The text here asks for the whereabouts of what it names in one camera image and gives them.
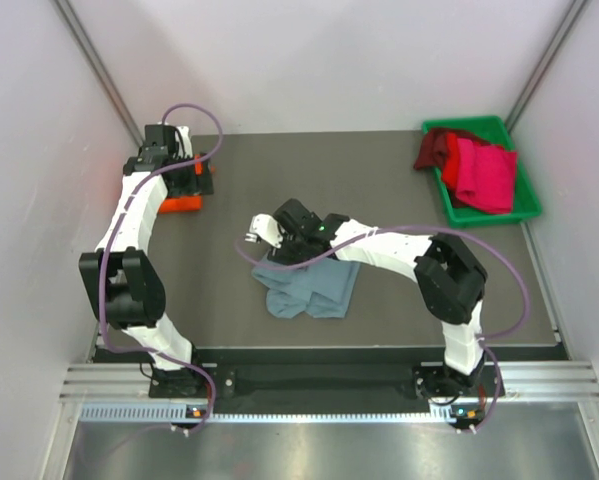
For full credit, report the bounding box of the blue grey t shirt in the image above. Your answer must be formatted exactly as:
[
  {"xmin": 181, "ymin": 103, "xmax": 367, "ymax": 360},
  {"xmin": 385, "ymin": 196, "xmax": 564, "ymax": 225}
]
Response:
[{"xmin": 251, "ymin": 258, "xmax": 360, "ymax": 319}]

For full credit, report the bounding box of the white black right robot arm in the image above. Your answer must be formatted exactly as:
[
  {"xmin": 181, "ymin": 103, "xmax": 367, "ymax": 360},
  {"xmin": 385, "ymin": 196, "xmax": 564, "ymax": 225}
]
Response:
[{"xmin": 251, "ymin": 199, "xmax": 487, "ymax": 397}]

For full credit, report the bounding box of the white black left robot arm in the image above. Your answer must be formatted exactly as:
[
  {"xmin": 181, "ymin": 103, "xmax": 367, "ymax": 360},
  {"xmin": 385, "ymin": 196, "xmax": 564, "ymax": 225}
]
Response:
[{"xmin": 78, "ymin": 123, "xmax": 214, "ymax": 398}]

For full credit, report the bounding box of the orange folded t shirt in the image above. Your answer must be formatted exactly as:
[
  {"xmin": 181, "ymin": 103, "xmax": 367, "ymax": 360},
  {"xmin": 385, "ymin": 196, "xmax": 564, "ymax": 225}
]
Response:
[{"xmin": 158, "ymin": 195, "xmax": 203, "ymax": 214}]

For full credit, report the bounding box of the dark red t shirt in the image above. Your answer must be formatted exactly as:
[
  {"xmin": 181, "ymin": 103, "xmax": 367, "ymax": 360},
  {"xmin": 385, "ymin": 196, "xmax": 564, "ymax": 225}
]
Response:
[{"xmin": 413, "ymin": 127, "xmax": 490, "ymax": 170}]

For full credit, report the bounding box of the pink t shirt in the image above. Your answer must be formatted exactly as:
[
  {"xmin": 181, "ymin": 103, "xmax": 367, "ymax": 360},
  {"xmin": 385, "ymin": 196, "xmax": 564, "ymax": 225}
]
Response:
[{"xmin": 455, "ymin": 145, "xmax": 517, "ymax": 214}]

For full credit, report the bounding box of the green plastic bin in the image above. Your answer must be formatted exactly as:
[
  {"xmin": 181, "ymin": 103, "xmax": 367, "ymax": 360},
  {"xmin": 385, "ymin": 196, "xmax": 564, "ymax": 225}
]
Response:
[{"xmin": 414, "ymin": 115, "xmax": 542, "ymax": 228}]

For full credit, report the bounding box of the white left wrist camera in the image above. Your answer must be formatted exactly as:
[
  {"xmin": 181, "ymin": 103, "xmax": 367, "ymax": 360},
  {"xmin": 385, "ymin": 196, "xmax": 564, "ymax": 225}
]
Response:
[{"xmin": 176, "ymin": 126, "xmax": 194, "ymax": 158}]

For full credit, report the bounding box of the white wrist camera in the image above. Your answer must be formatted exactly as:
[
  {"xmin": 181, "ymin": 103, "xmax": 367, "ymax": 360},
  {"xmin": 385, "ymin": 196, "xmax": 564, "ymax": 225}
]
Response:
[
  {"xmin": 244, "ymin": 214, "xmax": 283, "ymax": 248},
  {"xmin": 176, "ymin": 126, "xmax": 194, "ymax": 158}
]

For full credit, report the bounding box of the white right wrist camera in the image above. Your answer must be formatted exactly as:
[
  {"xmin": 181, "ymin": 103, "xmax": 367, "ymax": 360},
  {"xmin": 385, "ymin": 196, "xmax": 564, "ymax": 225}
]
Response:
[{"xmin": 244, "ymin": 214, "xmax": 283, "ymax": 248}]

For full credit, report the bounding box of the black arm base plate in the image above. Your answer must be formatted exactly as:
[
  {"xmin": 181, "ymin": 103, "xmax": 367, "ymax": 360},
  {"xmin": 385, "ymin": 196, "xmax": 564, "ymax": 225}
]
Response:
[{"xmin": 214, "ymin": 364, "xmax": 497, "ymax": 399}]

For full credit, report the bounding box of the grey slotted cable duct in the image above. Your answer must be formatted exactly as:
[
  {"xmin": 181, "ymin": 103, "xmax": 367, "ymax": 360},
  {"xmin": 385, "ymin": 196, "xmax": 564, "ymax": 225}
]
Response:
[{"xmin": 79, "ymin": 403, "xmax": 479, "ymax": 426}]

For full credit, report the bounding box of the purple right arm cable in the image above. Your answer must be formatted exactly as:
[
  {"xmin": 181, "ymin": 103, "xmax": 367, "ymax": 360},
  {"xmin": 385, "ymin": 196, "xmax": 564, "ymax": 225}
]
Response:
[{"xmin": 234, "ymin": 225, "xmax": 532, "ymax": 432}]

